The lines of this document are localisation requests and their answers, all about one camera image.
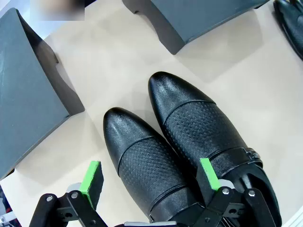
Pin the plain black leather shoe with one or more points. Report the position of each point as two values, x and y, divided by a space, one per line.
293 23

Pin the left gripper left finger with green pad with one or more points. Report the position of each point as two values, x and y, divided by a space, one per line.
91 184

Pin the black textured shoe with buckle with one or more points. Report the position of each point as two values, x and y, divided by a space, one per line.
196 123

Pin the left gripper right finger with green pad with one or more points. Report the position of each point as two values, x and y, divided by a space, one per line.
210 177

